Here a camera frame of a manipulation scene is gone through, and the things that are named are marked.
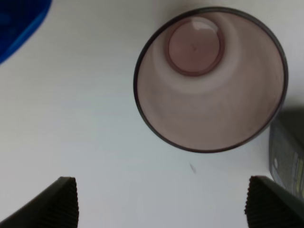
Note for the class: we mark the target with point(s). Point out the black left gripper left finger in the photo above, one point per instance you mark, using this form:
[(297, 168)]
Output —
[(55, 207)]

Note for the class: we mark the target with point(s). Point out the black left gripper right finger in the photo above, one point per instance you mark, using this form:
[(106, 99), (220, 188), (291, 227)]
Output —
[(268, 205)]

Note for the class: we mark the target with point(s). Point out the dark green pump bottle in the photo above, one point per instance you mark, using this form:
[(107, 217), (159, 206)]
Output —
[(286, 151)]

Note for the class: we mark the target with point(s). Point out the translucent pink plastic cup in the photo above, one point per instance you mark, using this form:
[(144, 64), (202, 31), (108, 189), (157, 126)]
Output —
[(210, 79)]

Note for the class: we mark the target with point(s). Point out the white shampoo bottle blue cap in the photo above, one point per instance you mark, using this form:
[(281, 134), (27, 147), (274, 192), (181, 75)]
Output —
[(19, 19)]

